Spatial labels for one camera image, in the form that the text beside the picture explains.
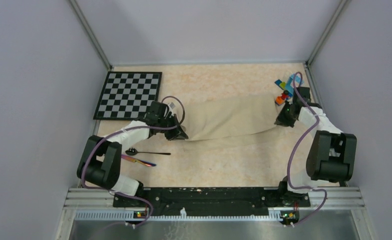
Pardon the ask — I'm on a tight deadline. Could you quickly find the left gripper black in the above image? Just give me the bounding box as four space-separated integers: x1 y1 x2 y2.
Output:
158 113 188 141

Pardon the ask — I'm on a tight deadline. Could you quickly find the beige cloth napkin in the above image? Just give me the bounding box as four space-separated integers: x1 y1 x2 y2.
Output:
182 93 280 152

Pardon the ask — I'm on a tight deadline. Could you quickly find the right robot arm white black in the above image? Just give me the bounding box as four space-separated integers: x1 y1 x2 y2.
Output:
275 86 357 206

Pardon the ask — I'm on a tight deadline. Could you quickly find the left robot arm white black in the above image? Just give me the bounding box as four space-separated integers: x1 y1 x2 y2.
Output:
77 101 188 207

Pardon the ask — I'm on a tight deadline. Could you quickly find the colourful toy brick structure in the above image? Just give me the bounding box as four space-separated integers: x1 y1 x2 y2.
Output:
274 73 303 106

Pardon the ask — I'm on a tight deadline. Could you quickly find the black spoon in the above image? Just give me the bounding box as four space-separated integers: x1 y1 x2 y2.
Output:
125 148 171 156

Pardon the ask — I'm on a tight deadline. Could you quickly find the iridescent rainbow knife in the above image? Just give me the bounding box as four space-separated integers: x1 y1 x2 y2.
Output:
121 154 157 167

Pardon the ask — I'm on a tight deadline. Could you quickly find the black white checkerboard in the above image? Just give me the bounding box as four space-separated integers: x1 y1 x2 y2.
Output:
93 71 162 121

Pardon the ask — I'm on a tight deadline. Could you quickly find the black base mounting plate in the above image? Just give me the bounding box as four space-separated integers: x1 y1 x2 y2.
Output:
113 187 310 218

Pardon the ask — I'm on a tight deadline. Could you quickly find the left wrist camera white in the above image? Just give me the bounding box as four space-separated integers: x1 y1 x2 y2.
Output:
167 102 178 115

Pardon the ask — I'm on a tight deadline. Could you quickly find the white slotted cable duct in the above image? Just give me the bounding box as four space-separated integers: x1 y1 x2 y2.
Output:
75 210 282 222

